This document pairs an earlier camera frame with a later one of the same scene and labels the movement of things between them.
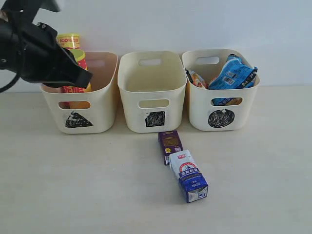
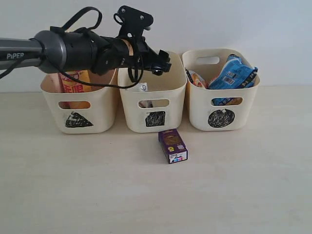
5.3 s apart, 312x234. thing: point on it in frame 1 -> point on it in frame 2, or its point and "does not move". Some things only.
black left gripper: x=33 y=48 -> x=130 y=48
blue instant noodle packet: x=234 y=74 does not move
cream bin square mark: x=153 y=84 does not move
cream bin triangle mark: x=75 y=120 does not move
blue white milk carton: x=190 y=177 -> x=142 y=87
